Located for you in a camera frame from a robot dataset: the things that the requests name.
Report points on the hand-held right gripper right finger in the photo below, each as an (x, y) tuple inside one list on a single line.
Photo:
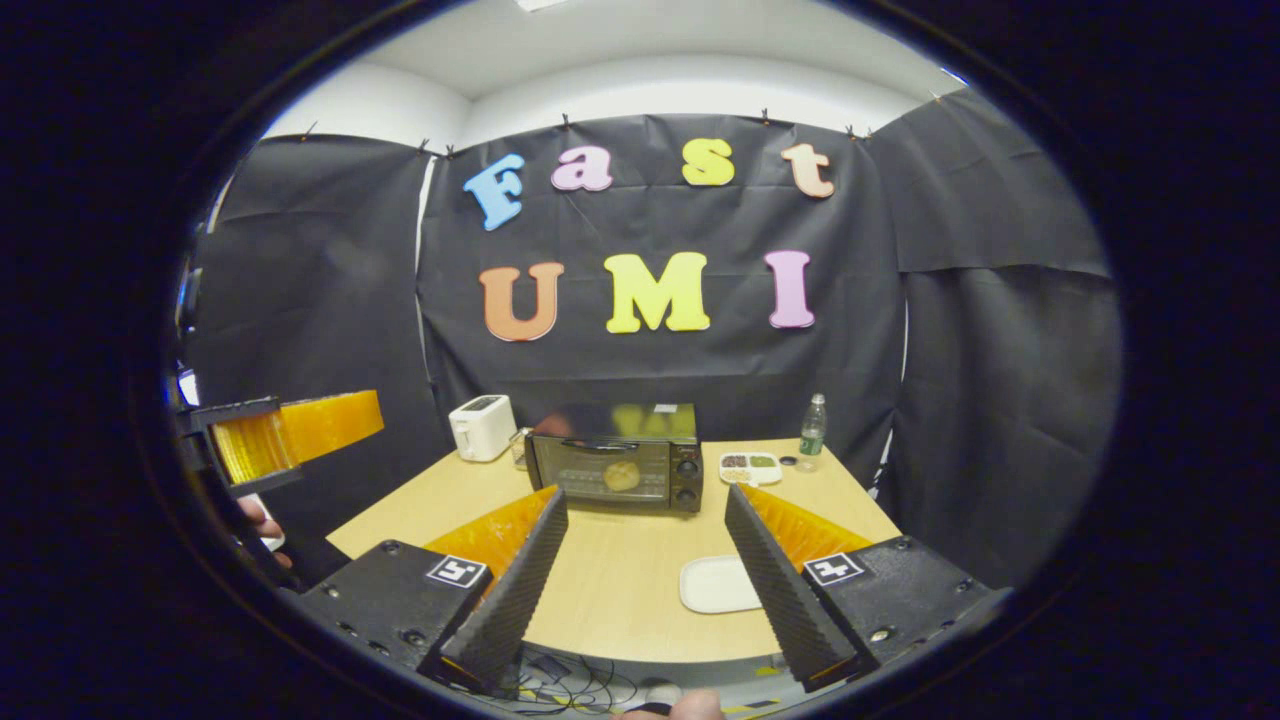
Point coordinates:
[(780, 600)]

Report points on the white toaster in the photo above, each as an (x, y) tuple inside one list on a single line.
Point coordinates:
[(480, 428)]

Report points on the white divided snack dish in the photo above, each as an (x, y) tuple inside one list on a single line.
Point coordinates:
[(750, 468)]

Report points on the ceiling light panel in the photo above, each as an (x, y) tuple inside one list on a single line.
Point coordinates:
[(540, 4)]

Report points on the black electric oven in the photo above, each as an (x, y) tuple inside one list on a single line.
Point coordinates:
[(615, 425)]

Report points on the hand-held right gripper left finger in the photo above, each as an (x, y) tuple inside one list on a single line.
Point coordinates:
[(510, 600)]

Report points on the black backdrop cloth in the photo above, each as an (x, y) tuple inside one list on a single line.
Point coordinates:
[(1000, 400)]

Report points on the white square plate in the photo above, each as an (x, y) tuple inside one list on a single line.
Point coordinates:
[(715, 585)]

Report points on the clear plastic water bottle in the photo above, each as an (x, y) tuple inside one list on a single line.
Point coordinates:
[(812, 435)]

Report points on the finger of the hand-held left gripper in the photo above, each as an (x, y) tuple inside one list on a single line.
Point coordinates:
[(320, 428)]

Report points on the round bread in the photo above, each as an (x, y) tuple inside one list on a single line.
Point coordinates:
[(621, 476)]

